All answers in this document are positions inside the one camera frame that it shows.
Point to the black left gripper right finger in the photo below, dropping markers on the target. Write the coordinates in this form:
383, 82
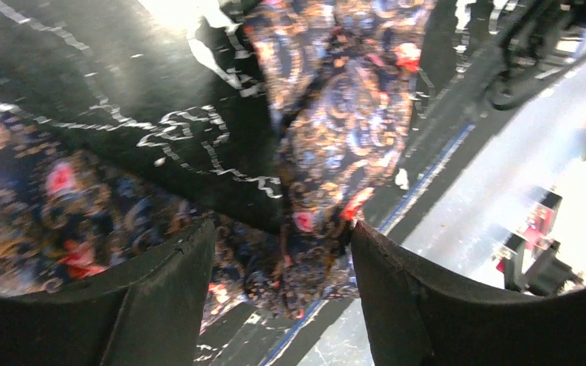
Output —
419, 313

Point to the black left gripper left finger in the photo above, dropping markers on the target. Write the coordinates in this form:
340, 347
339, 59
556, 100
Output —
145, 311

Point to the dark paisley red-dotted tie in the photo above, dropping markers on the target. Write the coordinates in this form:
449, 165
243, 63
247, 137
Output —
123, 123

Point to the aluminium frame rail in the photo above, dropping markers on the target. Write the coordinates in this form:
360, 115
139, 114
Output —
429, 296

